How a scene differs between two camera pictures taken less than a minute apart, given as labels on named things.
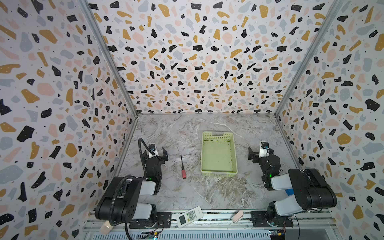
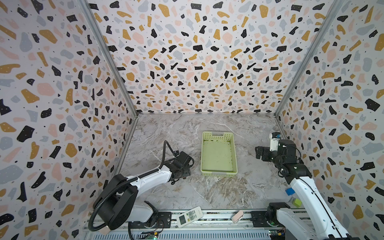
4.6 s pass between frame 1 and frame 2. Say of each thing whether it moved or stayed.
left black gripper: moved
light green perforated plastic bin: stayed
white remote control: stayed
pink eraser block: stayed
